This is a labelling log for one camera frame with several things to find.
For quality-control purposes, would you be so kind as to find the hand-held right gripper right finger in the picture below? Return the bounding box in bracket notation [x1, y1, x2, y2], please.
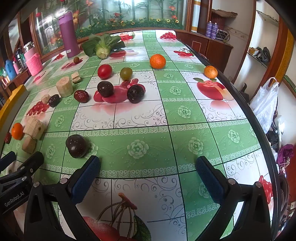
[195, 156, 271, 241]

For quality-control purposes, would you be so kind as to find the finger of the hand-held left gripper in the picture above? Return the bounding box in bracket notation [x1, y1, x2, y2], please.
[0, 152, 45, 186]
[0, 151, 17, 166]

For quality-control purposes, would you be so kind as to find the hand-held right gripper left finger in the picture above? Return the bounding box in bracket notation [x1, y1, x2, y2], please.
[24, 155, 102, 241]

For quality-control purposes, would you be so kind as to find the orange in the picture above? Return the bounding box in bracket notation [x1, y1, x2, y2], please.
[11, 123, 24, 140]
[204, 65, 218, 78]
[149, 54, 167, 69]

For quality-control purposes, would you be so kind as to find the large sugarcane piece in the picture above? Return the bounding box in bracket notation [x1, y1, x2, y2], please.
[23, 116, 47, 141]

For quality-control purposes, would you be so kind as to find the dark purple passion fruit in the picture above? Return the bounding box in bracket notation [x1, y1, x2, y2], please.
[97, 81, 114, 98]
[66, 134, 88, 159]

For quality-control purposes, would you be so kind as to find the yellow taped foam tray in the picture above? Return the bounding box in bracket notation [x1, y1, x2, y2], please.
[0, 84, 29, 130]

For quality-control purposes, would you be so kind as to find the dark brown date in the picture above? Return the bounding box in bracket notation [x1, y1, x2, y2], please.
[48, 94, 61, 108]

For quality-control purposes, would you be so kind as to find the round sugarcane piece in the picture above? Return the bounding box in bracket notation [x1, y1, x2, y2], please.
[56, 77, 74, 98]

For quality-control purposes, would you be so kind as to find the dark plum pair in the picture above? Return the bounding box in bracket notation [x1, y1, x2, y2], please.
[127, 85, 145, 103]

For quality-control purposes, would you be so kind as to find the red tomato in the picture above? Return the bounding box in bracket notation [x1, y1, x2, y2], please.
[97, 64, 113, 80]

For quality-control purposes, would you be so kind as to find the green floral tablecloth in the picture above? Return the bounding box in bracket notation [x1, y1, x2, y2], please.
[0, 30, 278, 241]

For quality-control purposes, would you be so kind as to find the purple cloth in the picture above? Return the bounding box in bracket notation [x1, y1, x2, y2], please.
[277, 144, 295, 172]

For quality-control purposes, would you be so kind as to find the dark plum on tablecloth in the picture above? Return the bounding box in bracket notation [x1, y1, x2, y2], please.
[74, 90, 90, 103]

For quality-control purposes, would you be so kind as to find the blue thermos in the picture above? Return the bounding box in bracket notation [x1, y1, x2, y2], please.
[5, 60, 17, 81]

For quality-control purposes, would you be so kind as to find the white plastic bag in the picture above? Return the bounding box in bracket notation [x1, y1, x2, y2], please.
[249, 77, 279, 133]

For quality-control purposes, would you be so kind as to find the pink knitted sleeve jar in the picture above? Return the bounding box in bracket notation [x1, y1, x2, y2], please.
[23, 42, 43, 77]

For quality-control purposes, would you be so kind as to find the green tomato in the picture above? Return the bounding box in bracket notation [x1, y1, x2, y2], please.
[120, 67, 133, 81]

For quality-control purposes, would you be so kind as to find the wooden side cabinet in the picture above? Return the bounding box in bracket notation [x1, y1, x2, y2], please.
[178, 30, 233, 72]

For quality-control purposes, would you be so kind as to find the purple bottle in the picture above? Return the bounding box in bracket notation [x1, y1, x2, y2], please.
[58, 10, 80, 59]

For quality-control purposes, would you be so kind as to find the bok choy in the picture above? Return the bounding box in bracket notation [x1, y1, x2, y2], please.
[82, 33, 125, 59]

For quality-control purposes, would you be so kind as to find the woven basket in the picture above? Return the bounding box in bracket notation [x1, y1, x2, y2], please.
[211, 9, 238, 30]

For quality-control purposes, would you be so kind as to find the white gold paper roll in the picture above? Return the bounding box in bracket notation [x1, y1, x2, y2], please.
[192, 0, 201, 32]

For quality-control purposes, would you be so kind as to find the flower painted glass partition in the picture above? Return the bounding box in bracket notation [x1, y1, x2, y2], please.
[31, 0, 188, 55]

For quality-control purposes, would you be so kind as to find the white wall shelf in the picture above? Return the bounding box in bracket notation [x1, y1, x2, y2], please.
[246, 10, 281, 68]

